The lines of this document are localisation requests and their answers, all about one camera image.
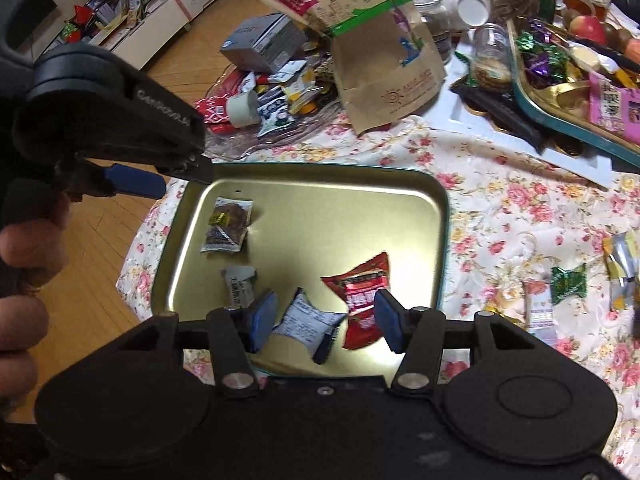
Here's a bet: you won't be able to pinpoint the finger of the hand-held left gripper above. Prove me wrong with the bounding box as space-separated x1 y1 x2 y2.
60 162 167 201

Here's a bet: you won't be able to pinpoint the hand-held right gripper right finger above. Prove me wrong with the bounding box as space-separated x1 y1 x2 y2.
375 289 546 395

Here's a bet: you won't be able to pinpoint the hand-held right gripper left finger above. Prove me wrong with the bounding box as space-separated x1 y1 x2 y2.
107 290 279 395

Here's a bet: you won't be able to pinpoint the small silver snack packet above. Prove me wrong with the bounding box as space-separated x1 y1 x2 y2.
220 264 259 311

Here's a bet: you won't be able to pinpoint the white grey snack packet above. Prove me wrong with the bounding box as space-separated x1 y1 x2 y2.
271 287 349 365

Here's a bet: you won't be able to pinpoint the red snack packet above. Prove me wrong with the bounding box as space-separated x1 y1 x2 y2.
320 251 392 351

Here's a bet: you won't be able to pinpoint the brown dried snack packet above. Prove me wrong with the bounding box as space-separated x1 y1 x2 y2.
200 196 254 254

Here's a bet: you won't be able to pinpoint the gold metal tray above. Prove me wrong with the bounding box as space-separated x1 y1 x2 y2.
150 161 451 377

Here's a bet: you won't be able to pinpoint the white snack packet green mark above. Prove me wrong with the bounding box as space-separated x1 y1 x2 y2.
521 280 557 335

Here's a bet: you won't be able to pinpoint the green candy wrapper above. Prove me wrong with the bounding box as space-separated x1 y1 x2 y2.
550 263 588 306

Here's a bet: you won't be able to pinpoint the yellow silver snack packet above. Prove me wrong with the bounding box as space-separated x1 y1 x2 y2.
601 231 640 312

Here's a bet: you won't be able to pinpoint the person's left hand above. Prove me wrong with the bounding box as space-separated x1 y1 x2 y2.
0 195 71 401

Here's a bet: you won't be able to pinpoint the white low cabinet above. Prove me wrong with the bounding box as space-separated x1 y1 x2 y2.
85 0 196 71

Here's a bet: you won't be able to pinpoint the colourful shelf clutter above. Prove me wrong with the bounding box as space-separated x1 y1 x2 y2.
62 0 166 46

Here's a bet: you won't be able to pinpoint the red patterned packet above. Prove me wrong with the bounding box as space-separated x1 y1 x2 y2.
192 96 236 126

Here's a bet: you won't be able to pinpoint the white tape roll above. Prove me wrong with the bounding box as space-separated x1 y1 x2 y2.
226 91 261 129

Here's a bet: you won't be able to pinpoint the floral tablecloth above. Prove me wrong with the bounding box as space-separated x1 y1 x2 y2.
116 112 640 466

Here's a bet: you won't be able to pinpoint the pile of small sachets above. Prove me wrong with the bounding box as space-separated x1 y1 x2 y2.
240 57 336 138

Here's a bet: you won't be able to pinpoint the grey cardboard box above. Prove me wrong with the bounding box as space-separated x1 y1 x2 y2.
220 12 307 73

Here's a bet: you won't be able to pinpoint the brown paper bag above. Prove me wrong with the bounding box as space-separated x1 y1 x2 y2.
330 25 447 136

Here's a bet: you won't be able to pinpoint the long black packet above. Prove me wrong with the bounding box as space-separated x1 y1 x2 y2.
449 79 547 156

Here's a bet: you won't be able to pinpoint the white flat board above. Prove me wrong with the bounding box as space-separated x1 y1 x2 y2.
425 35 615 190

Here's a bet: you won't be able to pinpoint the teal tin of sweets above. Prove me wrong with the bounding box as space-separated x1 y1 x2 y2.
506 17 640 168

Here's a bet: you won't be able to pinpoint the clear glass jar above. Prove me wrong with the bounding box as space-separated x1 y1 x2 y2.
470 22 514 93

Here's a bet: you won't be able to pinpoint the glass jar dark contents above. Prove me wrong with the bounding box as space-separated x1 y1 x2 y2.
422 0 453 58

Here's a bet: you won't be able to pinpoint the pile of wrapped candies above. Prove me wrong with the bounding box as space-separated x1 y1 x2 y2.
515 20 568 90

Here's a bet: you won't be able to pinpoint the pink snack packet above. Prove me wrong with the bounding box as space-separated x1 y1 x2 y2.
587 71 640 139

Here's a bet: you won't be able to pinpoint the white cup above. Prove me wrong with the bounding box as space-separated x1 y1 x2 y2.
450 0 492 30

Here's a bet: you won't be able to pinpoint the red apple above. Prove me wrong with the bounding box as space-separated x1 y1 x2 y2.
569 15 607 46

